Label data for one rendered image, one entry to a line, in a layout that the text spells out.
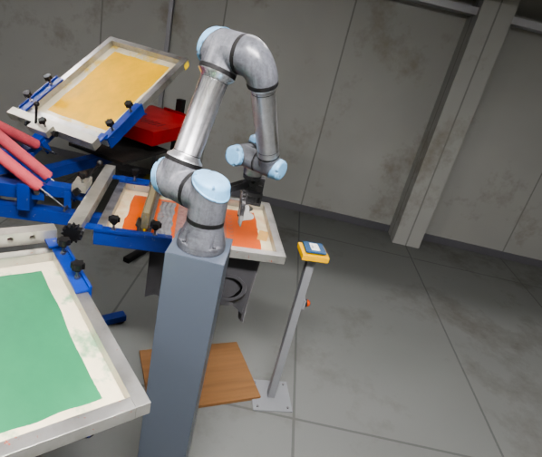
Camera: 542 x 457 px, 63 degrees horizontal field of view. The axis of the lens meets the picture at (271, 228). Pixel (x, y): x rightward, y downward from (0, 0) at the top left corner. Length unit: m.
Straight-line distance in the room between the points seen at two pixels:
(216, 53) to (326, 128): 3.54
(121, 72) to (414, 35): 2.93
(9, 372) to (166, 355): 0.48
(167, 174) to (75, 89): 1.62
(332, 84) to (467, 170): 1.73
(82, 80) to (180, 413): 2.02
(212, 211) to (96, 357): 0.51
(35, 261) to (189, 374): 0.66
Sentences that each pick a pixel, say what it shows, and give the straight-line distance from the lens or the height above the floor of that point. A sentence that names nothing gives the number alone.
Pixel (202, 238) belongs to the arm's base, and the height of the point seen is 1.26.
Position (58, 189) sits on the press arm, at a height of 1.03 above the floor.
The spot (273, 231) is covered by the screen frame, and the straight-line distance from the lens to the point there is 2.10.
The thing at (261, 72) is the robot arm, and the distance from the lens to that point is 1.33.
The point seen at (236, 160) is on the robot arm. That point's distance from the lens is 1.58.
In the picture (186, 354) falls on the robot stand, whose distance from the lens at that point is 1.55.
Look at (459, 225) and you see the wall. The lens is 5.47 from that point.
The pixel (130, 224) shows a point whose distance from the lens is 2.02.
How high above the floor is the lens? 1.88
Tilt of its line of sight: 25 degrees down
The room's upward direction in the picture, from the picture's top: 14 degrees clockwise
